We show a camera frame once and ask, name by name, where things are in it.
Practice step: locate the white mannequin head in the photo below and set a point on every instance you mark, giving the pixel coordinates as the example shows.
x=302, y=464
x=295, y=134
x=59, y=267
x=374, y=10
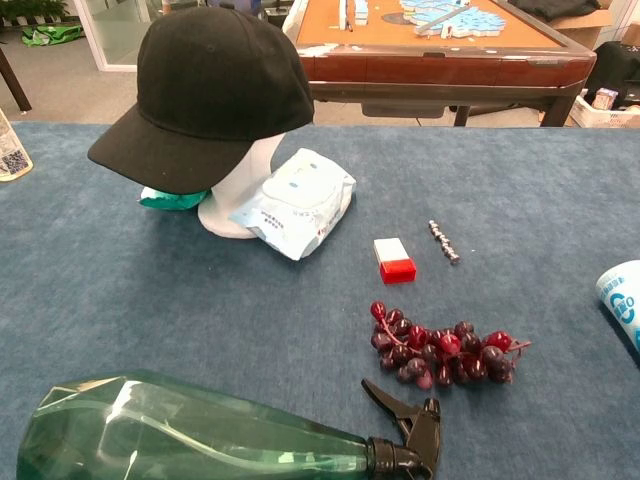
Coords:
x=235, y=192

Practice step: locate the blue white wet wipes pack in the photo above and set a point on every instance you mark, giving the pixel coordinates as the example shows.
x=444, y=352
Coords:
x=300, y=200

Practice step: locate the red and white small box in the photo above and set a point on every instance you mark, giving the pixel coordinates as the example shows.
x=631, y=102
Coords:
x=393, y=256

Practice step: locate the green white snack packet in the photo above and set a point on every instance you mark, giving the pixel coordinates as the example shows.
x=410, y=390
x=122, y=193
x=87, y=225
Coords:
x=170, y=200

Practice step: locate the dark red plastic grape bunch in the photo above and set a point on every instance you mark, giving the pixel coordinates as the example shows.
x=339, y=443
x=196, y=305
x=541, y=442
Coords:
x=450, y=350

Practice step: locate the blue carpet table mat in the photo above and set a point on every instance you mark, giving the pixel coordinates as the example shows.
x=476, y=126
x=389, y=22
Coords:
x=150, y=300

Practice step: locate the black baseball cap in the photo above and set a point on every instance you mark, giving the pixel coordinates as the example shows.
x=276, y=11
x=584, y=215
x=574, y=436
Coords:
x=210, y=90

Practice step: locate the brown mahjong table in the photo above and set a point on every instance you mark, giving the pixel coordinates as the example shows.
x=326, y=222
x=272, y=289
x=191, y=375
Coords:
x=450, y=65

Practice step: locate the upright mahjong tile row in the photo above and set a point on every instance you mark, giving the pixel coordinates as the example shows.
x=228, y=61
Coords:
x=350, y=10

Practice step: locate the grey mahjong tile ruler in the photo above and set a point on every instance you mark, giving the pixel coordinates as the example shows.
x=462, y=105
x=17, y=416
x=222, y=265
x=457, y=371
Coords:
x=442, y=20

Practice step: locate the green spray bottle black trigger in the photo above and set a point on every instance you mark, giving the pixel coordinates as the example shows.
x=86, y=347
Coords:
x=150, y=435

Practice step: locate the blue mahjong tile pile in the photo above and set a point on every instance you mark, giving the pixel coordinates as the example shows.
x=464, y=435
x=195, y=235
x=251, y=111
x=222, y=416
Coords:
x=475, y=20

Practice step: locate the white framed glass partition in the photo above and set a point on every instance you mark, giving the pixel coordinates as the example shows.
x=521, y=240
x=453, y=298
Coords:
x=115, y=35

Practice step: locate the white bottle blue print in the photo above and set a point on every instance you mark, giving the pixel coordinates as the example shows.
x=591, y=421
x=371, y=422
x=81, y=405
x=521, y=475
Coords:
x=622, y=300

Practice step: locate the clear plastic water bottle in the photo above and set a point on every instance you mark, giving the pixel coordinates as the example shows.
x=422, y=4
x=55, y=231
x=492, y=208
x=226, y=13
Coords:
x=12, y=160

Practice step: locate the cardboard box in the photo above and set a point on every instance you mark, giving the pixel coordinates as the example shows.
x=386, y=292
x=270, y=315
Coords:
x=585, y=32

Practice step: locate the green bag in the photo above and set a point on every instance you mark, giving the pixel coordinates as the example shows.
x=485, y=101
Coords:
x=50, y=36

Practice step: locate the dark wooden table leg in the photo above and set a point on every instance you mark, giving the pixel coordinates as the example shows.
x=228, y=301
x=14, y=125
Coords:
x=15, y=82

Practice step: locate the black cloth bundle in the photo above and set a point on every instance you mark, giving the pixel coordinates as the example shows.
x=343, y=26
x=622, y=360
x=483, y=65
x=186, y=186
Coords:
x=617, y=65

